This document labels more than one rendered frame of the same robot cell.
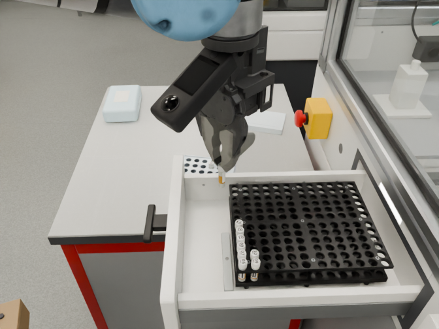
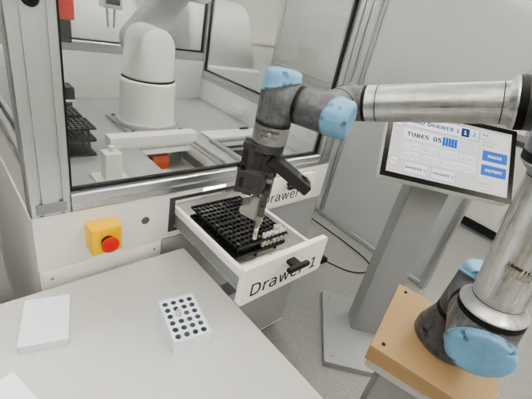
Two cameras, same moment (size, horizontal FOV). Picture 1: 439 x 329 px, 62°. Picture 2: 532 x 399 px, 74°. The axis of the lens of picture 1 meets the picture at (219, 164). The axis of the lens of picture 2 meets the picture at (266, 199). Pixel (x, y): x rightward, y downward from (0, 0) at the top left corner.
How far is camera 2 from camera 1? 1.08 m
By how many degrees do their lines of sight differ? 101
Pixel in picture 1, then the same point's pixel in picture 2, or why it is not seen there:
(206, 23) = not seen: hidden behind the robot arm
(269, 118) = (43, 311)
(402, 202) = (223, 177)
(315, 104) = (103, 226)
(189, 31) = not seen: hidden behind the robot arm
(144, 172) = (204, 387)
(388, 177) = (207, 180)
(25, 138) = not seen: outside the picture
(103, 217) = (279, 376)
